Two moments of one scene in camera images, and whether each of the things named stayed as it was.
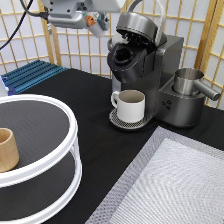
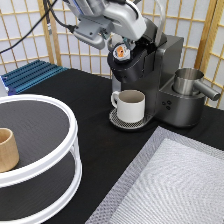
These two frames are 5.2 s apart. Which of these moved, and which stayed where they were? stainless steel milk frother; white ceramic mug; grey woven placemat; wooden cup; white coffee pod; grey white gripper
Moved: white coffee pod; grey white gripper
Stayed: stainless steel milk frother; wooden cup; grey woven placemat; white ceramic mug
